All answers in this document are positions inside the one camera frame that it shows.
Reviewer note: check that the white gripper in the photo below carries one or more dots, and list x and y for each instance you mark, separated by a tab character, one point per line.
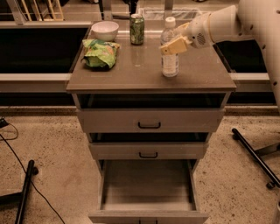
196	32

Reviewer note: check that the clear plastic water bottle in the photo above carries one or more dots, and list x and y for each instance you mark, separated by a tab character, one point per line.
170	62

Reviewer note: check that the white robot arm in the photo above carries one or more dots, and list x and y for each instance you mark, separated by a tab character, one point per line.
250	19

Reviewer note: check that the grey drawer cabinet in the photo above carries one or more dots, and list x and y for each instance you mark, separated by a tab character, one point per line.
138	71

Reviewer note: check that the top grey drawer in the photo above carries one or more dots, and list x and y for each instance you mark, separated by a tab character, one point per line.
104	113

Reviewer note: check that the grey drawer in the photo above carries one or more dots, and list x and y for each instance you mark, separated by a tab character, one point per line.
168	145
104	113
147	192

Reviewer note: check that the middle grey drawer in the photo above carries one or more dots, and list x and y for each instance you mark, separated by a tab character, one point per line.
168	145

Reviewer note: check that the bottom grey drawer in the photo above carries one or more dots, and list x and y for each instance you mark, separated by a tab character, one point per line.
147	192

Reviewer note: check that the green soda can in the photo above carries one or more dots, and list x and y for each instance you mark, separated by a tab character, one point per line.
136	29

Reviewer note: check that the white bowl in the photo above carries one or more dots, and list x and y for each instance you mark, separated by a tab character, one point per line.
105	30

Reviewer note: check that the green chip bag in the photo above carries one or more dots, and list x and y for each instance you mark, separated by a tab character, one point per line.
99	53

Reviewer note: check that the wooden rack background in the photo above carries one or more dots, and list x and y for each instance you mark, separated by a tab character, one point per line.
41	10

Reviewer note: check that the black stand leg right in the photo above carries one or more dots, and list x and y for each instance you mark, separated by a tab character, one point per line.
258	155

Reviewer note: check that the black stand leg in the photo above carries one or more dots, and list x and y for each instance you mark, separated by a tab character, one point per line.
258	155
19	199

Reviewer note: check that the black stand leg left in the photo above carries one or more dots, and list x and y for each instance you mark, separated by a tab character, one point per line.
19	199

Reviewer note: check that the black top drawer handle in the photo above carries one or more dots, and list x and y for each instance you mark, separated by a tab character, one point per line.
152	126

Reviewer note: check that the black drawer handle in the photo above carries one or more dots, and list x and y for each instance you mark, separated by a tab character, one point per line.
151	155
152	126

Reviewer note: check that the black middle drawer handle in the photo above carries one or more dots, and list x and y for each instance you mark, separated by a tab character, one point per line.
151	155

